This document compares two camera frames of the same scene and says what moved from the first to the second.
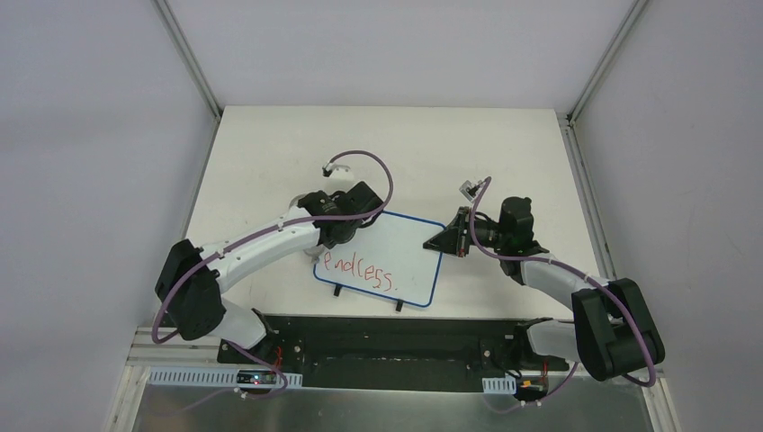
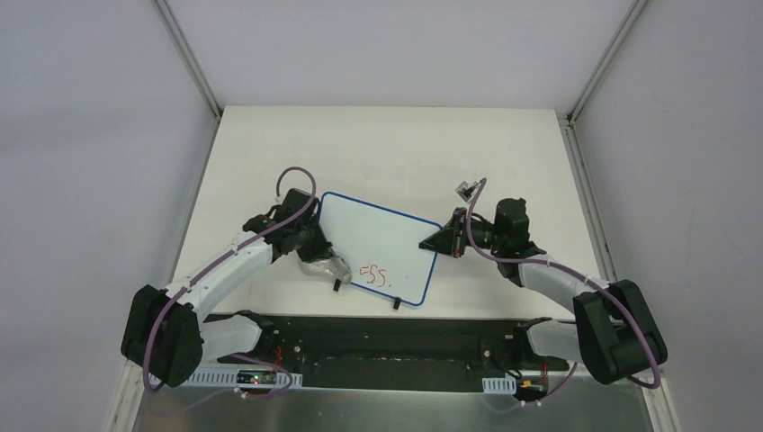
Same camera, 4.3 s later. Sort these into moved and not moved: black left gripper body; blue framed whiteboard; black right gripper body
Moved: black left gripper body
Not moved: blue framed whiteboard; black right gripper body
